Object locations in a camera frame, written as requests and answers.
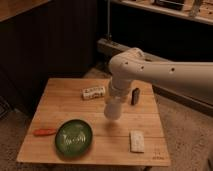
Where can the orange carrot toy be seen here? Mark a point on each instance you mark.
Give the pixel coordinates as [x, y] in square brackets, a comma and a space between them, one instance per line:
[44, 132]

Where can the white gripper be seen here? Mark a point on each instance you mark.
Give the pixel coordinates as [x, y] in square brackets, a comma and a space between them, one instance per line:
[118, 89]

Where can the white sponge block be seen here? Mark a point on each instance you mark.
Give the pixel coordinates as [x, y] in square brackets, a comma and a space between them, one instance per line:
[137, 142]

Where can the wooden shelf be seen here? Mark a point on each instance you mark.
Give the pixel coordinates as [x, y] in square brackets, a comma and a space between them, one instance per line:
[194, 10]

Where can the wooden table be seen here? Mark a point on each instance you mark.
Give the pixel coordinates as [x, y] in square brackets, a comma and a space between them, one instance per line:
[61, 101]

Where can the metal vertical pole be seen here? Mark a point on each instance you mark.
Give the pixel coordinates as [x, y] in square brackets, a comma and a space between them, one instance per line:
[108, 21]

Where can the green plate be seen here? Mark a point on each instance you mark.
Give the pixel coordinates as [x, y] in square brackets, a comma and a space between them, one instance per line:
[73, 138]

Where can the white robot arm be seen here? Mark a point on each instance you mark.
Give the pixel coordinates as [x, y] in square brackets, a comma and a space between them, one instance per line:
[192, 79]

